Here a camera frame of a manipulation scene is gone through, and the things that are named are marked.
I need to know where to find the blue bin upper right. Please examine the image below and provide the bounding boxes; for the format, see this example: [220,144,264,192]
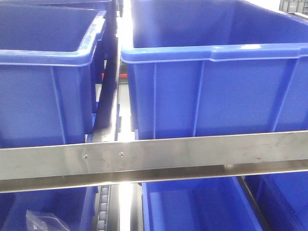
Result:
[121,0,308,139]

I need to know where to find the blue bin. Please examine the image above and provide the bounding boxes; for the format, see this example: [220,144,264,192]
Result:
[121,0,308,139]
[244,171,308,231]
[0,3,105,148]
[0,187,98,231]
[38,0,116,74]
[142,177,262,231]

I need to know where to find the blue bin far back left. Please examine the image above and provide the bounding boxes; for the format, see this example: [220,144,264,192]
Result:
[38,0,116,74]

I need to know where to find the blue bin lower middle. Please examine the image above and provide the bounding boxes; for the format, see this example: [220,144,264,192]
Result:
[142,177,262,231]

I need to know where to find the blue bin lower left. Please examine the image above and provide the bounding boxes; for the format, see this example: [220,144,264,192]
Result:
[0,187,98,231]

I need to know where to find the blue bin upper left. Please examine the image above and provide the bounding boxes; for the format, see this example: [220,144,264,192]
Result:
[0,3,105,148]

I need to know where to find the blue bin lower right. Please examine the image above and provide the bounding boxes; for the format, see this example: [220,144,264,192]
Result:
[244,171,308,231]

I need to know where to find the clear plastic bag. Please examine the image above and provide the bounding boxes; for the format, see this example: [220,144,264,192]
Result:
[26,210,70,231]

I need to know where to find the black roller track rail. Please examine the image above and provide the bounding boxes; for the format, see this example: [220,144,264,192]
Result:
[91,38,120,231]

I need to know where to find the stainless steel shelf rack frame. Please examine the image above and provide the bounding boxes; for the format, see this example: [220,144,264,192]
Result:
[0,131,308,193]

